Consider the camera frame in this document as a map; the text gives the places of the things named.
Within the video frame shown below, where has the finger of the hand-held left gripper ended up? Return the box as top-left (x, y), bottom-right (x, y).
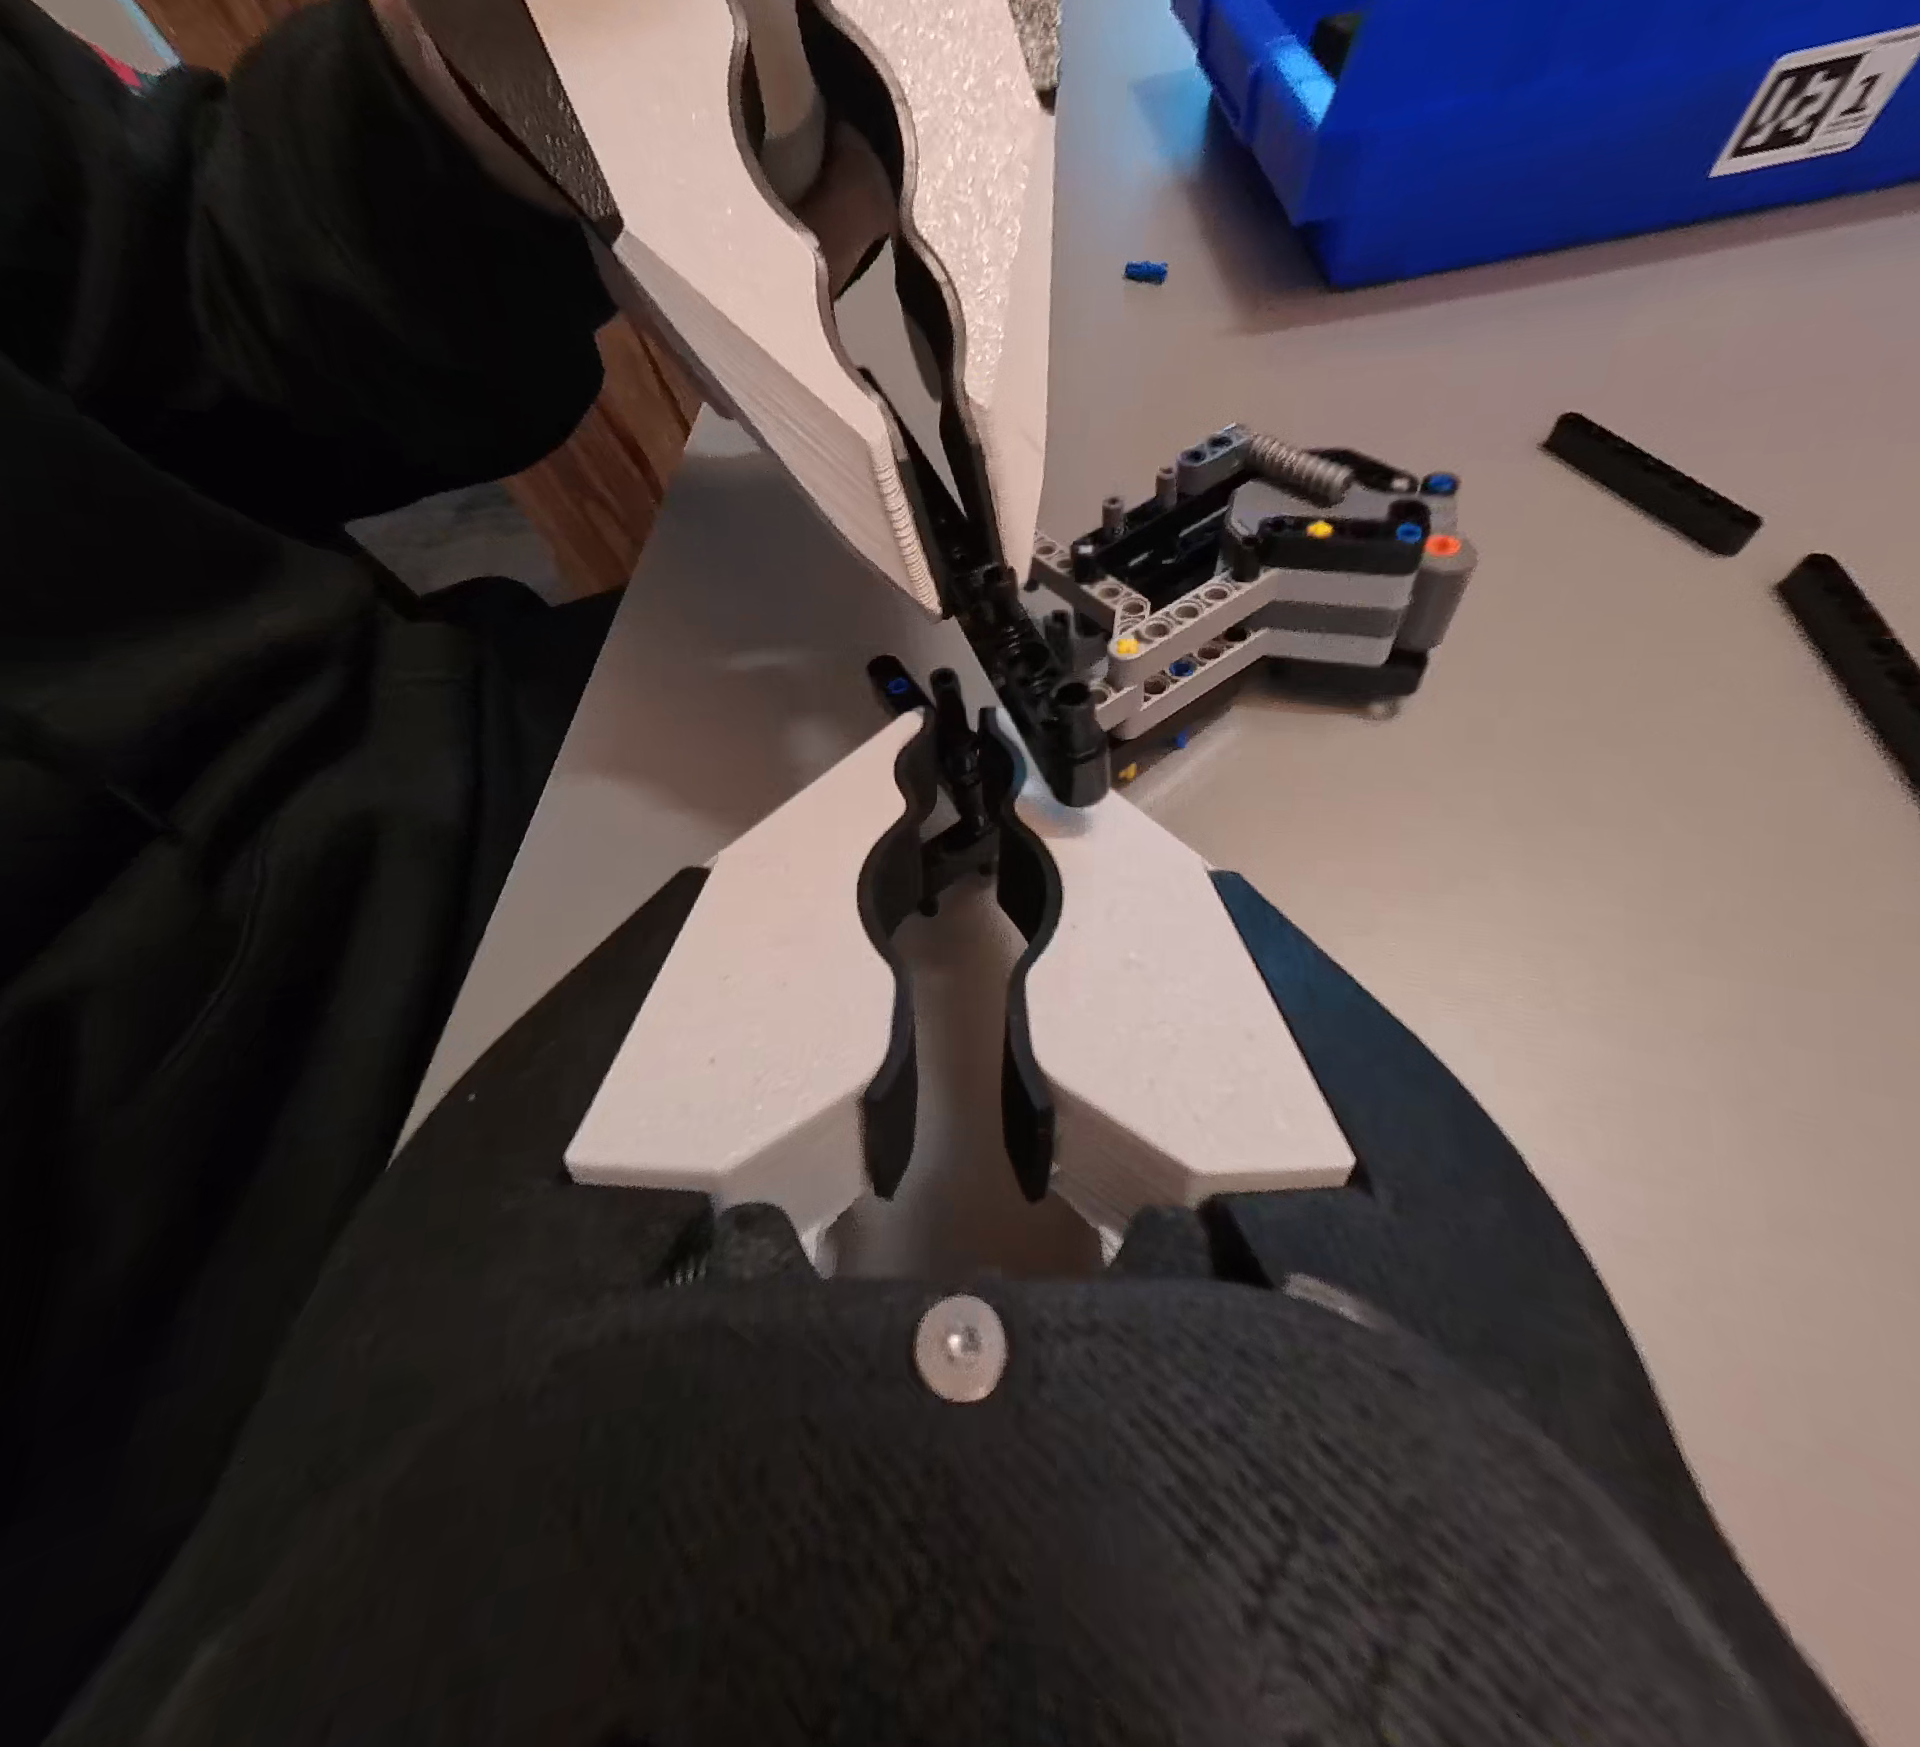
top-left (496, 0), bottom-right (965, 616)
top-left (796, 0), bottom-right (1067, 555)

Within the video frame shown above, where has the person's left forearm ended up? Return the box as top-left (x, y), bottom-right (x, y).
top-left (180, 0), bottom-right (621, 538)

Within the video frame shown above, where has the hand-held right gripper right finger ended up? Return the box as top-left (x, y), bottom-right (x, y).
top-left (1003, 788), bottom-right (1359, 1270)

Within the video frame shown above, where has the short black toy beam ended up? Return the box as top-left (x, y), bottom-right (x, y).
top-left (1541, 412), bottom-right (1763, 560)

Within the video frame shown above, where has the person's black clothing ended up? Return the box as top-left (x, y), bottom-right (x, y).
top-left (0, 0), bottom-right (710, 1747)

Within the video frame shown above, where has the grey toy brick assembly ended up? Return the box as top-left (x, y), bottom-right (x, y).
top-left (1027, 420), bottom-right (1480, 790)

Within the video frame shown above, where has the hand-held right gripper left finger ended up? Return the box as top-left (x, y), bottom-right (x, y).
top-left (568, 708), bottom-right (943, 1273)

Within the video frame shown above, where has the long black toy beam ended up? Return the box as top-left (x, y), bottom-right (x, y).
top-left (899, 458), bottom-right (1119, 808)
top-left (1777, 554), bottom-right (1920, 790)

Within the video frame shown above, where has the blue plastic bin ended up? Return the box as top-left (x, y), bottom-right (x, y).
top-left (1170, 0), bottom-right (1920, 293)

